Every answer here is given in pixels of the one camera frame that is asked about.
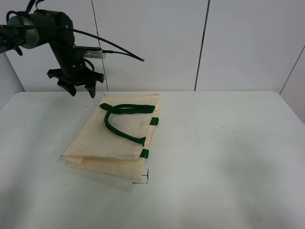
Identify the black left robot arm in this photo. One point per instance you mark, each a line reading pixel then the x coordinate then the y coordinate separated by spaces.
pixel 31 30

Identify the cream linen bag green handles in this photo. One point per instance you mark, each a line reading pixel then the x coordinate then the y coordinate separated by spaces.
pixel 115 139

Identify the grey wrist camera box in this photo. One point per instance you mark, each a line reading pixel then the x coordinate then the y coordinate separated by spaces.
pixel 90 52

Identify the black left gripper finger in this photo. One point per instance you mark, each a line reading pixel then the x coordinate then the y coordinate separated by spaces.
pixel 70 88
pixel 91 88

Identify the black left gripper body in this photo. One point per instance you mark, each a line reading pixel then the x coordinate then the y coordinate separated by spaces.
pixel 73 68

